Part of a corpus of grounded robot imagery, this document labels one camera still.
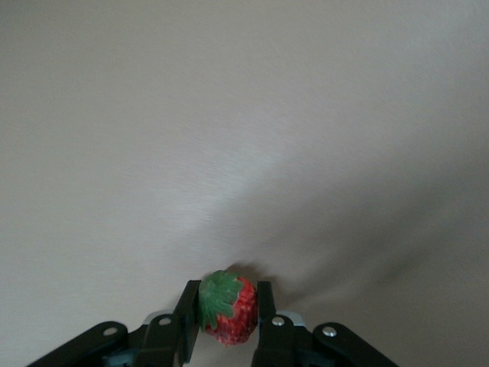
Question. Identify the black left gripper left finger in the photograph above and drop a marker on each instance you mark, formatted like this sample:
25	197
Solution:
160	340

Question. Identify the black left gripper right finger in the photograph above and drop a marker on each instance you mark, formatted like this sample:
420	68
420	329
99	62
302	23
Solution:
279	344

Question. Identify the red strawberry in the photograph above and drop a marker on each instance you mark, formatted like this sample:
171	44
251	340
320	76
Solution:
237	317

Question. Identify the brown table cover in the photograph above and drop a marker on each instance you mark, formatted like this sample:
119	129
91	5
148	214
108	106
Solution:
153	114

